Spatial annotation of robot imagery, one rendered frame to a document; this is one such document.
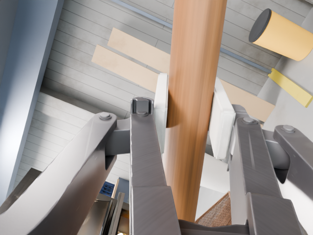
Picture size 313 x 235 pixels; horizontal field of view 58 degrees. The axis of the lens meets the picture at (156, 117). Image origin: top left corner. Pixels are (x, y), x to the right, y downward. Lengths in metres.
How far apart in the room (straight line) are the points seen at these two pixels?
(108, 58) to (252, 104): 1.86
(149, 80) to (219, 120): 3.42
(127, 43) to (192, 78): 3.43
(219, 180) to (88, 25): 2.61
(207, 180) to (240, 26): 1.99
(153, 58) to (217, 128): 3.37
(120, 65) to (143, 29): 0.57
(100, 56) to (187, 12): 3.56
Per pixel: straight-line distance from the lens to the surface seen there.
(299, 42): 3.52
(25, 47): 3.71
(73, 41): 4.05
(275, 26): 3.39
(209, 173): 3.67
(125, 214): 2.29
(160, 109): 0.15
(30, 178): 2.24
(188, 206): 0.22
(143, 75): 3.57
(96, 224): 2.07
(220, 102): 0.17
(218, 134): 0.16
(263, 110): 3.63
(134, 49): 3.57
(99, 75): 4.05
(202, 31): 0.16
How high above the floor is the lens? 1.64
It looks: 7 degrees down
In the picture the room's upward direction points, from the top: 67 degrees counter-clockwise
